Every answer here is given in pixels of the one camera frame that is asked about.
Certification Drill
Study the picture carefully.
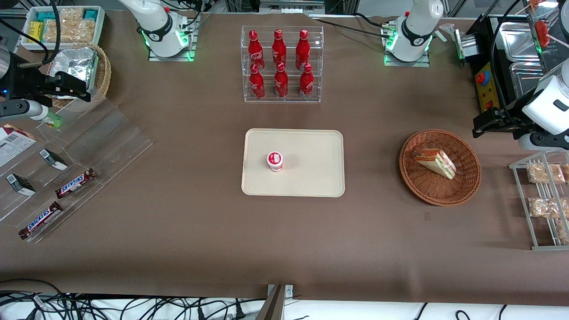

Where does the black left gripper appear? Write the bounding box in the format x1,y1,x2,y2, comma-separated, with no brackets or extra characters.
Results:
473,96,533,138

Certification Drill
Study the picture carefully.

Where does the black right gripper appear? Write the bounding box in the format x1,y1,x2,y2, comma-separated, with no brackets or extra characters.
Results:
13,66,92,104

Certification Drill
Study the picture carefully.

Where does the triangle sandwich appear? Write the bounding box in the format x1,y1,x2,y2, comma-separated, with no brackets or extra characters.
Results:
411,148,457,180

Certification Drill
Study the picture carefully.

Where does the light wicker basket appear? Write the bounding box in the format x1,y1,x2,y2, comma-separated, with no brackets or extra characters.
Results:
46,42,112,112

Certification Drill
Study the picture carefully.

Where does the steel tray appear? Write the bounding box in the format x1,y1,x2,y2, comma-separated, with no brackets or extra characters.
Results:
497,21,542,63
508,61,546,100

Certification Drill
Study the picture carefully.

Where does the brown wicker basket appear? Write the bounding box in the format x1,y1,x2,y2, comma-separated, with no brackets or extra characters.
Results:
399,129,482,207

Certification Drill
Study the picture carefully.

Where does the beige plastic tray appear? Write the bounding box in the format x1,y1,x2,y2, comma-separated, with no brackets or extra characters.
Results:
241,128,345,197

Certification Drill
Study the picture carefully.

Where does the silver foil bag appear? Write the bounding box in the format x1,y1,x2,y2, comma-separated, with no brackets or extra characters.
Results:
50,47,99,99

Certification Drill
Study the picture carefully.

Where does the small green bottle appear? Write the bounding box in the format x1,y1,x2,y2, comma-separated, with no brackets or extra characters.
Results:
43,111,64,130

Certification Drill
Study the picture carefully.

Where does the clear bag of cookies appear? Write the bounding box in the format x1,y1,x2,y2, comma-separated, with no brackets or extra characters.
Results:
71,19,96,43
44,20,74,43
58,8,85,23

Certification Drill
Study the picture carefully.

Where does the white plastic bin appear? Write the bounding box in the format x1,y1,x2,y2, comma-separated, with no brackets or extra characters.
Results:
20,5,106,52

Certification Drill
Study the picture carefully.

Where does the yellow snack packet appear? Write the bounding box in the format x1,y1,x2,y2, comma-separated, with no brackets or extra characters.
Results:
28,21,45,44

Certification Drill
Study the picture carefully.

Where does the clear acrylic stepped stand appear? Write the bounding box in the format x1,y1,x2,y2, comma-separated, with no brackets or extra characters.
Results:
0,98,154,244

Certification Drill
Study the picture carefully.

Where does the small black white box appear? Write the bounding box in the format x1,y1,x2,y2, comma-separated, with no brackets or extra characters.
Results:
39,149,69,171
5,173,36,197

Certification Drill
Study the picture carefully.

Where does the silver metal box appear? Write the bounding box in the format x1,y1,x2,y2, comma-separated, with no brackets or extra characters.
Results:
453,29,479,61

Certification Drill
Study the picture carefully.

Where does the white printed carton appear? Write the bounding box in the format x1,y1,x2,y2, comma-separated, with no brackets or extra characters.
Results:
0,124,37,168

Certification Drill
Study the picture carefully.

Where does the black food warmer appliance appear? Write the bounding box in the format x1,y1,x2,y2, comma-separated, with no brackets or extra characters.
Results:
458,13,569,115

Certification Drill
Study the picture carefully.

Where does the Snickers chocolate bar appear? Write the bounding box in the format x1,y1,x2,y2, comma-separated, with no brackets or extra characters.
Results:
55,168,97,199
18,201,64,240

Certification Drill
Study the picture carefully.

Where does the clear plastic wrapper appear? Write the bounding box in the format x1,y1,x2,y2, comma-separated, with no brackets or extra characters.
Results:
437,23,458,43

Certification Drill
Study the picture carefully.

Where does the red sausage skewer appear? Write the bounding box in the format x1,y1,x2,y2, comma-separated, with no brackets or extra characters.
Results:
535,20,553,48

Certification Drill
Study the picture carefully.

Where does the clear acrylic bottle rack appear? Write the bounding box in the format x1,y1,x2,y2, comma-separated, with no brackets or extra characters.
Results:
241,25,325,104

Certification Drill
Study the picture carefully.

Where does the red cola bottle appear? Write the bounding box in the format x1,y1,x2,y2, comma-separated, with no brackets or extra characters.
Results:
248,30,265,72
272,29,288,68
274,62,289,99
299,63,315,100
249,64,266,100
295,30,311,71

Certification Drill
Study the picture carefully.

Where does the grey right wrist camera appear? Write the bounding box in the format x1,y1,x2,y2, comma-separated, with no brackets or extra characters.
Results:
0,99,50,122

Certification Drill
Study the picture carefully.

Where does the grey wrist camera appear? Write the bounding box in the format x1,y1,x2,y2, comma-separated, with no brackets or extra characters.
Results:
517,131,569,152
0,99,50,122

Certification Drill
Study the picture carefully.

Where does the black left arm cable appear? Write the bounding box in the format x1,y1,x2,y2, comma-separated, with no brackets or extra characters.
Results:
488,0,527,117

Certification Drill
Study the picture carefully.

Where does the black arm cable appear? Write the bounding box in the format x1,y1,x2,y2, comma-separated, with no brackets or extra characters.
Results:
0,0,62,67
488,0,527,117

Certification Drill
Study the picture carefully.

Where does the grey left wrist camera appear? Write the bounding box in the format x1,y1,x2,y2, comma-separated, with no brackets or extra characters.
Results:
517,131,569,152

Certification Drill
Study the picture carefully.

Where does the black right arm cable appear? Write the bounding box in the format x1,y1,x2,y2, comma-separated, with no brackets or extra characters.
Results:
0,0,62,67

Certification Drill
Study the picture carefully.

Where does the grey wire rack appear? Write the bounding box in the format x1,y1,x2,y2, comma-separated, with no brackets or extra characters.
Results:
509,149,569,251

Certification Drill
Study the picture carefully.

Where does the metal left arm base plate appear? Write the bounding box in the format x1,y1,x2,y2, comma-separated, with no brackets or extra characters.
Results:
382,21,431,68

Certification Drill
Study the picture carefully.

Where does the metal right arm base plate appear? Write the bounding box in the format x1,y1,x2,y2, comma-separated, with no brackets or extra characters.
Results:
148,12,197,62

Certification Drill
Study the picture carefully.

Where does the black table cable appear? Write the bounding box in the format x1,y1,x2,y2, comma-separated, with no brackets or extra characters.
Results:
317,12,397,40

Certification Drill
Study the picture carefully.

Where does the black floor cable bundle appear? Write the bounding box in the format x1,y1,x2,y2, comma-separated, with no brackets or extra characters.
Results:
0,279,267,320

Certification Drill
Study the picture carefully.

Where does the aluminium frame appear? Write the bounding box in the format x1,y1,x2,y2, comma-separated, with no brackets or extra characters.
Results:
258,0,326,16

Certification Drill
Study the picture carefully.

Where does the metal camera post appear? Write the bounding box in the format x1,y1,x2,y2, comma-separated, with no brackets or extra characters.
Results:
255,284,294,320

